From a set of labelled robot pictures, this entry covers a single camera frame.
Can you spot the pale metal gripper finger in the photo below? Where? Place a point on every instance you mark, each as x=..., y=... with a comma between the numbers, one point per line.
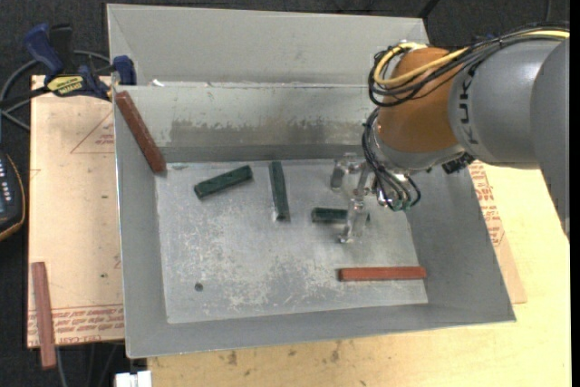
x=357, y=217
x=339, y=177

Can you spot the dark green flat block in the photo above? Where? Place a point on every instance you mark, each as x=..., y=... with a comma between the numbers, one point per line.
x=279, y=190
x=223, y=181
x=330, y=215

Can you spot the red-brown flat block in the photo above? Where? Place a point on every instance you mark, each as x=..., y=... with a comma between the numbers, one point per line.
x=139, y=130
x=44, y=312
x=383, y=273

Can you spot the grey metal bin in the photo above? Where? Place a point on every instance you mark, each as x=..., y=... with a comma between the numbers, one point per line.
x=254, y=267

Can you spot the brown cardboard board, red print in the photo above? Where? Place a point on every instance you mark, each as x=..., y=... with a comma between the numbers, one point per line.
x=72, y=204

